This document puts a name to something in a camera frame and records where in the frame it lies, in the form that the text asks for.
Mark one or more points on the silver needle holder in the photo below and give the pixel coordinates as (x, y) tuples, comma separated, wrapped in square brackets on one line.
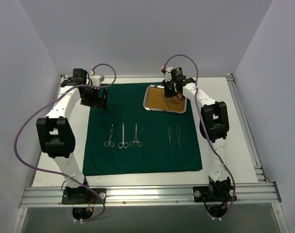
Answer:
[(135, 141)]

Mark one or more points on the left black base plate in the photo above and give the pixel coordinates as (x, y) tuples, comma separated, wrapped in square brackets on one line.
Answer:
[(80, 195)]

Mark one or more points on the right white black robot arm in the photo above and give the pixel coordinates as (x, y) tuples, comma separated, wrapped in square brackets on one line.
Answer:
[(213, 122)]

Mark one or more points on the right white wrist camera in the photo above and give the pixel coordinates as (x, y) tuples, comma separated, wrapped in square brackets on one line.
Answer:
[(167, 73)]

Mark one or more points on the silver surgical scissors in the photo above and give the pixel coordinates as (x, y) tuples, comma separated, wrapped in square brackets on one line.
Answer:
[(109, 142)]

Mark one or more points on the front aluminium rail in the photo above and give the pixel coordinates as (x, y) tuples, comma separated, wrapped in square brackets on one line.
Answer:
[(161, 195)]

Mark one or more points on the silver forceps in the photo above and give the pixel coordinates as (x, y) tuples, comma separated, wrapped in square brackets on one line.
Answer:
[(178, 131), (169, 135), (166, 103)]

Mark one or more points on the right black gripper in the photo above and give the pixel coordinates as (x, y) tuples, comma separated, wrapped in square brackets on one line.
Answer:
[(171, 91)]

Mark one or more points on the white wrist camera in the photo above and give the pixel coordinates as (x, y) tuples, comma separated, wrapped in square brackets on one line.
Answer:
[(167, 73), (96, 80)]

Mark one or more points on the green surgical cloth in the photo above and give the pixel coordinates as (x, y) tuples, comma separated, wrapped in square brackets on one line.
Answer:
[(125, 105)]

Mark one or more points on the right aluminium rail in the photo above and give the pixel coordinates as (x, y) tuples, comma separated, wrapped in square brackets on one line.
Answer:
[(246, 131)]

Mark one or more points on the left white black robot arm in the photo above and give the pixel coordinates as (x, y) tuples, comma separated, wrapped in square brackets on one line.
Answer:
[(54, 131)]

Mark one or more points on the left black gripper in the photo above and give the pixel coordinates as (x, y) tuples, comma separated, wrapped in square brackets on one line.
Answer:
[(94, 104)]

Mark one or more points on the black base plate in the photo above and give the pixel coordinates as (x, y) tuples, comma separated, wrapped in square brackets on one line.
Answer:
[(203, 193), (80, 195)]

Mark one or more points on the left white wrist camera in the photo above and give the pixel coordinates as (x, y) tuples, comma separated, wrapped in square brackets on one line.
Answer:
[(96, 80)]

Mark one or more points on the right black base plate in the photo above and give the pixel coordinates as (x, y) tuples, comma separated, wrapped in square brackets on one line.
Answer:
[(203, 193)]

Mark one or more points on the metal tray yellow liner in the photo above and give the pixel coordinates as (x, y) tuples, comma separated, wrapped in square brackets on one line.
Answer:
[(153, 101)]

